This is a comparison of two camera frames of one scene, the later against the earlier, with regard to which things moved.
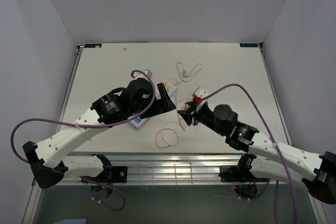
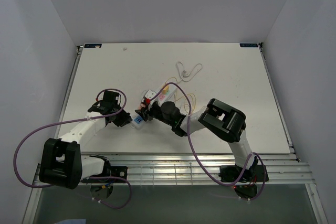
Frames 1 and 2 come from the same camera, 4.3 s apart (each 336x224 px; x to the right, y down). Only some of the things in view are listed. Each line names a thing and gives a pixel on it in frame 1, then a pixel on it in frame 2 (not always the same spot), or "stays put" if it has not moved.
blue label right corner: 248,45 stays put
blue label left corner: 92,45 stays put
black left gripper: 163,105 to 125,116
